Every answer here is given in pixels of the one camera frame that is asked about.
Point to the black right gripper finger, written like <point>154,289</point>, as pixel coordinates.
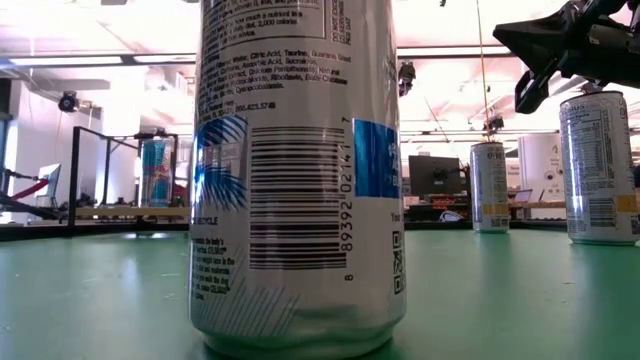
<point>530,92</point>
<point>540,42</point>

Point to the white can yellow print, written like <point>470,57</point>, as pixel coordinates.
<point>489,185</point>
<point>595,175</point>

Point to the white can blue print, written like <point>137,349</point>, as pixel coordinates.
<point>300,200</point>

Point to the teal beverage can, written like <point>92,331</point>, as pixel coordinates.
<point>156,175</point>

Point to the white printed column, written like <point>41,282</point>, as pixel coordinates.
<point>540,160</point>

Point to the open laptop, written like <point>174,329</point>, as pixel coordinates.
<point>528,196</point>

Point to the wooden desk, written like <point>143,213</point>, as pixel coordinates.
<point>537,205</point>

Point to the black computer monitor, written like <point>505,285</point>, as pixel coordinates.
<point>435,175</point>

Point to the white rounded object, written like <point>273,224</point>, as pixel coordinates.
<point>450,216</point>

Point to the round black lamp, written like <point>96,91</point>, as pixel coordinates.
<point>68,102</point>

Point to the green table mat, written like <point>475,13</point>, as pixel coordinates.
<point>100,300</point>

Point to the grey computer monitor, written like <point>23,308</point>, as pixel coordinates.
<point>49,181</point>

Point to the black ceiling-hung camera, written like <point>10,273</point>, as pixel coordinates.
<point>494,123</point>
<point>406,77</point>

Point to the wooden shelf with black frame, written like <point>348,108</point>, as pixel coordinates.
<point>120,212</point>

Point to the black aluminium table frame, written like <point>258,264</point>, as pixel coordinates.
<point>100,231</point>

